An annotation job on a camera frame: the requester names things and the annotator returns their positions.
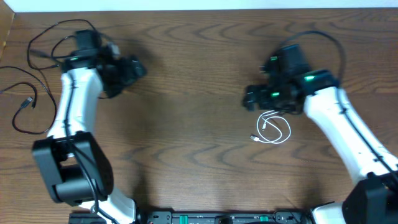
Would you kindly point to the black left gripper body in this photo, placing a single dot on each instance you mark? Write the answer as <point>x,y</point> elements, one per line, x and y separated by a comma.
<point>124,74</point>

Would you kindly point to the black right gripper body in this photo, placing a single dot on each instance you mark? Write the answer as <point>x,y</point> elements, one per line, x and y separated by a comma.
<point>271,98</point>

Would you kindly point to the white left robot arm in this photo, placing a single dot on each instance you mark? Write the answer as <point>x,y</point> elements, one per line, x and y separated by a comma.
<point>74,168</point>

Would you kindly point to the cardboard panel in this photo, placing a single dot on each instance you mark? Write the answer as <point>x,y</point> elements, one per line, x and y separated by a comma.
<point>6,20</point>

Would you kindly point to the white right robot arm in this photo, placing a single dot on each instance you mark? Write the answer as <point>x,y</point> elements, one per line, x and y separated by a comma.
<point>372,168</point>

